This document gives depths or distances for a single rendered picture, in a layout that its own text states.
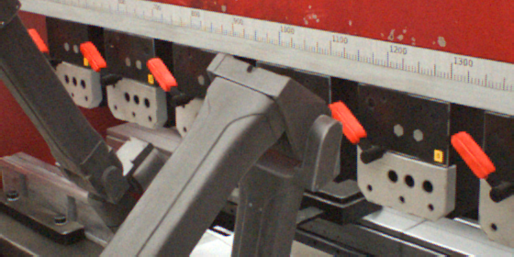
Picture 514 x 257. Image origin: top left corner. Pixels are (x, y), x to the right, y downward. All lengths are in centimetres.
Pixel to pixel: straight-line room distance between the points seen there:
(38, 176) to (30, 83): 92
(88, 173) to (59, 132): 9
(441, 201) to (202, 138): 52
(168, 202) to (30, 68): 46
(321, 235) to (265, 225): 93
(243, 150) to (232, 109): 4
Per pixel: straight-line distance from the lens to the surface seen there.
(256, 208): 91
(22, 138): 233
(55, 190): 206
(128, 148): 141
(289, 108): 82
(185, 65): 155
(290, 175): 88
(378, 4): 124
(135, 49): 166
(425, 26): 120
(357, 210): 173
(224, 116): 80
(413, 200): 127
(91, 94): 180
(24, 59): 117
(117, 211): 139
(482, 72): 116
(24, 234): 206
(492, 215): 120
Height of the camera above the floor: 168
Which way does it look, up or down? 19 degrees down
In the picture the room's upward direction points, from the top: 3 degrees counter-clockwise
